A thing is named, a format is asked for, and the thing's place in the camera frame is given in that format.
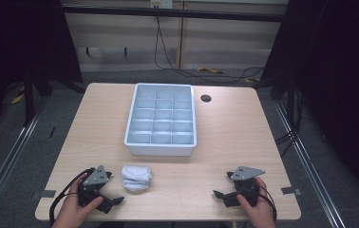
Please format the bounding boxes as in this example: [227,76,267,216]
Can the white divided storage box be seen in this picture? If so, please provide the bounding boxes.
[123,83,198,157]

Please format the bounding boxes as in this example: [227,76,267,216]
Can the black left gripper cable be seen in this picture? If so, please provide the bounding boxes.
[48,168,90,228]

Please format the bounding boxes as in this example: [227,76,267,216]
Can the black horizontal bar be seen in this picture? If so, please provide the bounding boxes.
[61,5,289,24]

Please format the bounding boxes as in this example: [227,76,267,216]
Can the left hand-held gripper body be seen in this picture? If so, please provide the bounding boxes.
[77,164,114,214]

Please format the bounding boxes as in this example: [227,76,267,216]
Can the person's right hand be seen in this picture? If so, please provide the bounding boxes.
[236,176,277,228]

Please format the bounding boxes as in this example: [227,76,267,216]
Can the grey tape strip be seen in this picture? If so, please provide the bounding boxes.
[280,186,302,197]
[39,189,57,200]

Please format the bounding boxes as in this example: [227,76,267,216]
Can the yellow floor tape piece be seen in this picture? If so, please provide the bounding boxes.
[197,66,226,76]
[10,92,26,105]

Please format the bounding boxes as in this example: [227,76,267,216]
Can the white wall socket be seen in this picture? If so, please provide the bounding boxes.
[149,0,174,10]

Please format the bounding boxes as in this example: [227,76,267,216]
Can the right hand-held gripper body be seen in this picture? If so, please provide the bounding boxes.
[223,165,266,209]

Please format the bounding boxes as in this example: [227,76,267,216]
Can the white rolled socks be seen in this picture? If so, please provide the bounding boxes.
[121,164,153,192]

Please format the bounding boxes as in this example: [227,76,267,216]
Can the black cable bundle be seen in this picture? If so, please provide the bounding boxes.
[274,89,306,157]

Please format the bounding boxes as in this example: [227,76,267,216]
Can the person's left hand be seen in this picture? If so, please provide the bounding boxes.
[51,172,104,228]

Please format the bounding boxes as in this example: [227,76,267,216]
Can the black curtain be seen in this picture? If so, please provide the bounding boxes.
[258,0,359,205]
[0,0,85,142]

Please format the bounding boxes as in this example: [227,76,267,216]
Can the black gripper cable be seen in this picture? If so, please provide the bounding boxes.
[257,184,278,222]
[48,168,90,228]

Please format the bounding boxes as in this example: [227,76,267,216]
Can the black floor cable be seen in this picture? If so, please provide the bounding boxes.
[154,7,265,86]

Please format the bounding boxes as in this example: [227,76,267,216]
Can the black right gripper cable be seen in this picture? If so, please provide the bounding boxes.
[257,184,278,222]

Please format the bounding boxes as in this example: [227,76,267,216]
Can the metal floor rail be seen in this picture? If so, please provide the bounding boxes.
[0,101,48,220]
[274,100,347,228]

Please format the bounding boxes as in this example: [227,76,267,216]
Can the black metal stand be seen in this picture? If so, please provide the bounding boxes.
[23,69,54,127]

